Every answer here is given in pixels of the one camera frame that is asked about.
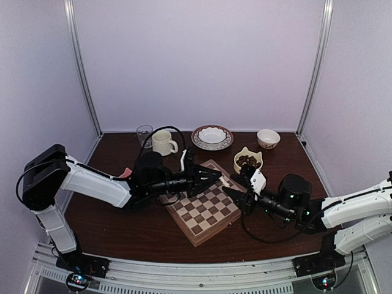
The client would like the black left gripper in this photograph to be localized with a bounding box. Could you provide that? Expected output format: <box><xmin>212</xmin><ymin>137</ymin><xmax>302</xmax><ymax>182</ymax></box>
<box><xmin>147</xmin><ymin>162</ymin><xmax>222</xmax><ymax>198</ymax></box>

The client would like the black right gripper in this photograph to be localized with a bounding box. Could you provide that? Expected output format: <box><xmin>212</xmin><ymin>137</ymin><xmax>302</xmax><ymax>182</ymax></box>
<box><xmin>222</xmin><ymin>188</ymin><xmax>295</xmax><ymax>224</ymax></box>

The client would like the white chess piece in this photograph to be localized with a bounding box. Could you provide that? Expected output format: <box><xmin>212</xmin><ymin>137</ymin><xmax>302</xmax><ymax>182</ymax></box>
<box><xmin>220</xmin><ymin>178</ymin><xmax>230</xmax><ymax>187</ymax></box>

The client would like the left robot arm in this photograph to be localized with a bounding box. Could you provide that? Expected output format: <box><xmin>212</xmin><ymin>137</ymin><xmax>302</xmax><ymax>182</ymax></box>
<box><xmin>15</xmin><ymin>144</ymin><xmax>222</xmax><ymax>272</ymax></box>

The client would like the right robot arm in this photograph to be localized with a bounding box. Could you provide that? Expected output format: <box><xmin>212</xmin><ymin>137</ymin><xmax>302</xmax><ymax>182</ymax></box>
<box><xmin>223</xmin><ymin>170</ymin><xmax>391</xmax><ymax>271</ymax></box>

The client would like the dark chess pieces pile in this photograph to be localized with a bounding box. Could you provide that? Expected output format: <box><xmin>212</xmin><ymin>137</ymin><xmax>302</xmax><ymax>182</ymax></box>
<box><xmin>236</xmin><ymin>155</ymin><xmax>262</xmax><ymax>168</ymax></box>

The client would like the wooden chess board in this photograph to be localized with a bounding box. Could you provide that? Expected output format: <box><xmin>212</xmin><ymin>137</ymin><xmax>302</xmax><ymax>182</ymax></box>
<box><xmin>159</xmin><ymin>159</ymin><xmax>245</xmax><ymax>247</ymax></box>

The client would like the cream cat-ear bowl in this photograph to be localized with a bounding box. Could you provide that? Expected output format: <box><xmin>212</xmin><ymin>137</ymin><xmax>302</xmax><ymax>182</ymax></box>
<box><xmin>233</xmin><ymin>146</ymin><xmax>263</xmax><ymax>174</ymax></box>

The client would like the white scalloped bowl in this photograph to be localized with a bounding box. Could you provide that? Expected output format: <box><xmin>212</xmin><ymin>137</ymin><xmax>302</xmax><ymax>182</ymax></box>
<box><xmin>198</xmin><ymin>127</ymin><xmax>226</xmax><ymax>144</ymax></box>

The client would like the patterned ceramic plate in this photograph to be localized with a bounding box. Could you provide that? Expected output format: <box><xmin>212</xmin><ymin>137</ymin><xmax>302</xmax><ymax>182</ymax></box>
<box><xmin>191</xmin><ymin>125</ymin><xmax>234</xmax><ymax>151</ymax></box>

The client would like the cream ribbed mug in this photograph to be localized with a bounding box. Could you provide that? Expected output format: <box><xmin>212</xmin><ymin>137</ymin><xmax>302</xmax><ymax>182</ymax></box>
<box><xmin>152</xmin><ymin>130</ymin><xmax>179</xmax><ymax>156</ymax></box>

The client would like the small white floral bowl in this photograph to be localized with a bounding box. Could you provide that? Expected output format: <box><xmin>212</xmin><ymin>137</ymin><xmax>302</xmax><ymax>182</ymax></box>
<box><xmin>257</xmin><ymin>129</ymin><xmax>281</xmax><ymax>149</ymax></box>

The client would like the clear drinking glass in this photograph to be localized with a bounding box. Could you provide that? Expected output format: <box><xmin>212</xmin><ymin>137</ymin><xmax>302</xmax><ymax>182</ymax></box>
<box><xmin>136</xmin><ymin>124</ymin><xmax>154</xmax><ymax>149</ymax></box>

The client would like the pink cat-ear bowl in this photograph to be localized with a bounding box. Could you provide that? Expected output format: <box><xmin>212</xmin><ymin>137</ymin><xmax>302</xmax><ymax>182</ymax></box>
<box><xmin>119</xmin><ymin>167</ymin><xmax>132</xmax><ymax>179</ymax></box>

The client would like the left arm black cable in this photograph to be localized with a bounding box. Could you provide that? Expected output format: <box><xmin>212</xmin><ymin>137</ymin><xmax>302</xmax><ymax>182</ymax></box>
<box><xmin>139</xmin><ymin>125</ymin><xmax>187</xmax><ymax>166</ymax></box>

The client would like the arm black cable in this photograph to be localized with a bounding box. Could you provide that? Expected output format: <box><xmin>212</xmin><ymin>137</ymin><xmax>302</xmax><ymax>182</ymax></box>
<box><xmin>238</xmin><ymin>211</ymin><xmax>316</xmax><ymax>244</ymax></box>
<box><xmin>139</xmin><ymin>125</ymin><xmax>187</xmax><ymax>166</ymax></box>

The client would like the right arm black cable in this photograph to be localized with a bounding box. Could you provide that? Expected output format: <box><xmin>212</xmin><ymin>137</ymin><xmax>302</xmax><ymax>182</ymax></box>
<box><xmin>238</xmin><ymin>211</ymin><xmax>316</xmax><ymax>244</ymax></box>

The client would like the aluminium front rail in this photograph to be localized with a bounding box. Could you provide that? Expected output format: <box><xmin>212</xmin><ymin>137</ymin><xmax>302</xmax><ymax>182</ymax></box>
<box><xmin>21</xmin><ymin>243</ymin><xmax>381</xmax><ymax>293</ymax></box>

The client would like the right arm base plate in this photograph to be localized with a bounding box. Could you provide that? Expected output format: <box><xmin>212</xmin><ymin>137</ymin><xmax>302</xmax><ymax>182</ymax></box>
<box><xmin>293</xmin><ymin>252</ymin><xmax>345</xmax><ymax>277</ymax></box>

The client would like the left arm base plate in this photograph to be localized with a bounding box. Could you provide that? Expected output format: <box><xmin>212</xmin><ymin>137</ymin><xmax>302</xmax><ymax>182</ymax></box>
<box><xmin>56</xmin><ymin>251</ymin><xmax>110</xmax><ymax>278</ymax></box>

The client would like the right aluminium frame post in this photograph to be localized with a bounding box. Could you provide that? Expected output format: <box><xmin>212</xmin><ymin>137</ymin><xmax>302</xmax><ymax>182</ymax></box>
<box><xmin>296</xmin><ymin>0</ymin><xmax>334</xmax><ymax>139</ymax></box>

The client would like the aluminium frame post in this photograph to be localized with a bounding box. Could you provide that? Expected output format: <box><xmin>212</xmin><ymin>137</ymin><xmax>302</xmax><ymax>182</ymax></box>
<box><xmin>64</xmin><ymin>0</ymin><xmax>103</xmax><ymax>137</ymax></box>
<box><xmin>296</xmin><ymin>0</ymin><xmax>334</xmax><ymax>139</ymax></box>

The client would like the left aluminium frame post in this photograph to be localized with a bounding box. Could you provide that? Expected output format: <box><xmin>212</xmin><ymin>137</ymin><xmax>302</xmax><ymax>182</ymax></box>
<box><xmin>64</xmin><ymin>0</ymin><xmax>103</xmax><ymax>137</ymax></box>

